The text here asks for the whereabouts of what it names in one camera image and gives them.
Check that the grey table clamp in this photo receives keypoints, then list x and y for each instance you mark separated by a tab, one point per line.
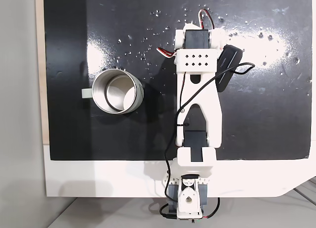
204	194
172	196

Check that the black glossy table mat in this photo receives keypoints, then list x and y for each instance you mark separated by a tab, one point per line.
123	28

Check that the black oval camera box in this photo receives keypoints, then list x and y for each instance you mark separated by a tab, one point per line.
229	57

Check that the pale green steel mug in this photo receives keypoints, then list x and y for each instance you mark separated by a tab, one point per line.
139	94

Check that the beige wooden board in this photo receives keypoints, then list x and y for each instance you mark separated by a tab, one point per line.
40	65

